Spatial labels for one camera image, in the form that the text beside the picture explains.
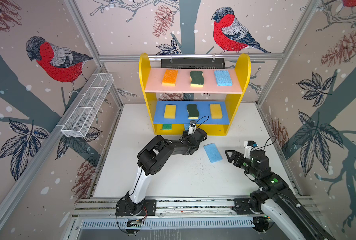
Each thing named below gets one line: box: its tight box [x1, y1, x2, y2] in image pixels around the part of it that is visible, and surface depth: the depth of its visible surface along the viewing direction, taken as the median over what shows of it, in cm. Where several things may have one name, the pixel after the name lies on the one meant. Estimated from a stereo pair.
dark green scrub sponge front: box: [190, 70, 205, 88], surface depth 76 cm
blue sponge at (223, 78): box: [214, 70, 233, 86], surface depth 77 cm
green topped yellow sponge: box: [162, 123, 172, 131], surface depth 106 cm
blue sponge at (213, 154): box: [203, 142, 223, 164], surface depth 94 cm
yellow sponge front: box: [210, 104, 223, 119], surface depth 97 cm
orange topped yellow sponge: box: [162, 69, 179, 87], surface depth 76 cm
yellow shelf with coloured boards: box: [139, 53, 252, 136], surface depth 83 cm
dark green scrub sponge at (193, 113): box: [187, 104, 199, 120], surface depth 97 cm
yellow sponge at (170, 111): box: [164, 104, 176, 119], surface depth 97 cm
